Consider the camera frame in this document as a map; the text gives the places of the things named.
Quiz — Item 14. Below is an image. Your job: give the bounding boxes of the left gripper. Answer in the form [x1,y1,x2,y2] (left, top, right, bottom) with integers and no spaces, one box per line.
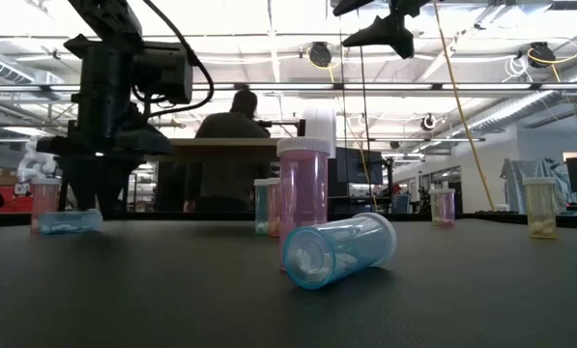
[35,45,174,215]

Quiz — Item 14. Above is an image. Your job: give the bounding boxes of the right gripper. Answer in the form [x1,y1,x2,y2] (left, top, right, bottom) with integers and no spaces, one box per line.
[332,0,437,58]

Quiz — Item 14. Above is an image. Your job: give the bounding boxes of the teal medicine bottle white cap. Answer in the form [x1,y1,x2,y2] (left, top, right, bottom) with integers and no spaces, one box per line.
[253,178,270,236]

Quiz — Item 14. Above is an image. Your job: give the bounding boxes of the pink medicine bottle white cap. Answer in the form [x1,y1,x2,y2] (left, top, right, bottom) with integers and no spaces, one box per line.
[435,188,457,229]
[275,136,332,272]

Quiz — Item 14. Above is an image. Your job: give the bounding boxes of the yellow medicine bottle white cap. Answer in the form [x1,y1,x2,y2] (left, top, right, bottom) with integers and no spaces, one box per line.
[522,176,559,240]

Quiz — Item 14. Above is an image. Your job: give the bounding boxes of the white robot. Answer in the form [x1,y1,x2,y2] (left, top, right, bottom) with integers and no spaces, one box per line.
[15,139,58,197]

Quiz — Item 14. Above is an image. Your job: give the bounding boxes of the white pillar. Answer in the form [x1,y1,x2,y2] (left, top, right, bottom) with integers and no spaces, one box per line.
[301,105,338,159]

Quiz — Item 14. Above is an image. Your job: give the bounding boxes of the person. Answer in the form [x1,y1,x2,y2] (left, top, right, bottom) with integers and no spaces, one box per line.
[184,89,273,214]

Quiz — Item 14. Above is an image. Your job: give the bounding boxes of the dark screen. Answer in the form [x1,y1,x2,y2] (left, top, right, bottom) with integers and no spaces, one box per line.
[333,147,385,199]

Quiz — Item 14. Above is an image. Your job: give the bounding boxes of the grey tarp cover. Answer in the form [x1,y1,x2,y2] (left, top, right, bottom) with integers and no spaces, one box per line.
[499,157,572,215]

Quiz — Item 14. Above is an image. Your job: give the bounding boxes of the black aluminium table frame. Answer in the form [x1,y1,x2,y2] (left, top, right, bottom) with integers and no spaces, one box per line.
[0,210,577,230]

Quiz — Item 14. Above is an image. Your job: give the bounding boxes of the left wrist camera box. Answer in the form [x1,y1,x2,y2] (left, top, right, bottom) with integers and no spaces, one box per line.
[131,41,195,106]

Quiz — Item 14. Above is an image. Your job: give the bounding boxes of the yellow hanging cable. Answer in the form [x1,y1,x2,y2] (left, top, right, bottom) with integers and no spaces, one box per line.
[432,0,496,211]

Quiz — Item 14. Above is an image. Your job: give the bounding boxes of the black camera cable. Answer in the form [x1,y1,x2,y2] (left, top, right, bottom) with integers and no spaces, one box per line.
[142,0,216,120]

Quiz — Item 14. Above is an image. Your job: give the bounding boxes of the silver air duct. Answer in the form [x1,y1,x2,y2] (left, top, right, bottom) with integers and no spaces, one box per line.
[461,55,577,139]
[0,45,65,101]

